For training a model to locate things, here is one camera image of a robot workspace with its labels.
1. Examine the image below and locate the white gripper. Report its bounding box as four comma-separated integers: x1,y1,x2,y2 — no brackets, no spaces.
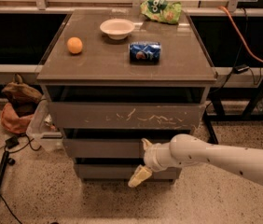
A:
128,138,181,188

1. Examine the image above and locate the grey drawer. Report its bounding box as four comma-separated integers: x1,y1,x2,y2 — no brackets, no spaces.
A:
74,164,181,180
62,139,145,159
48,102,205,130

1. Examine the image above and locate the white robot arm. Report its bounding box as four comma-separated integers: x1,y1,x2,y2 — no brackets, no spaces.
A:
128,134,263,188

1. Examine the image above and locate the grey bottom drawer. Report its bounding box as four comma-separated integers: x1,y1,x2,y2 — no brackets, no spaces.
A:
74,164,181,180

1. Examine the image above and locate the grey drawer cabinet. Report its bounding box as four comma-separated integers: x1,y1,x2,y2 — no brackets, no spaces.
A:
35,8,217,185

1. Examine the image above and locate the grey top drawer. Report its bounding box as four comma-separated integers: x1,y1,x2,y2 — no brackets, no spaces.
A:
48,102,205,130

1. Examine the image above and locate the clear plastic bin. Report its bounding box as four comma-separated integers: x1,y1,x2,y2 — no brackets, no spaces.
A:
26,100,63,152

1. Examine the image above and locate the blue pepsi can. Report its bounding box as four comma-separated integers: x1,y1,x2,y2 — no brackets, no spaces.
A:
129,41,161,63

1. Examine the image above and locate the white bowl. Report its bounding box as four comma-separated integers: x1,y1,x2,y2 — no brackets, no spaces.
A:
100,19,135,40

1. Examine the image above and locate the black power brick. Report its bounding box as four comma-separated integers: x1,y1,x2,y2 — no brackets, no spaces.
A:
233,64,250,74

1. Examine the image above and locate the black power adapter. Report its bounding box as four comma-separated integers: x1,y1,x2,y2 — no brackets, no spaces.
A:
5,136,19,149

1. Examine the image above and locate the orange fruit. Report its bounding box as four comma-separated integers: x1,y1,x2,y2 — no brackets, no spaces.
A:
67,37,83,54

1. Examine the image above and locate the orange cloth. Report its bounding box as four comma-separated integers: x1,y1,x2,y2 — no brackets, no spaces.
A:
1,103,34,134

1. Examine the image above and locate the green chip bag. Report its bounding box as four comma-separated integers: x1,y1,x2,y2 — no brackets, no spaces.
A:
140,0,182,24

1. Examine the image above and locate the black table frame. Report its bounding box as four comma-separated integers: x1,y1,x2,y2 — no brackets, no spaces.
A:
203,78,263,145

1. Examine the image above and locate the orange cable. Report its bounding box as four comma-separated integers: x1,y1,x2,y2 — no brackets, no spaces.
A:
217,5,263,69

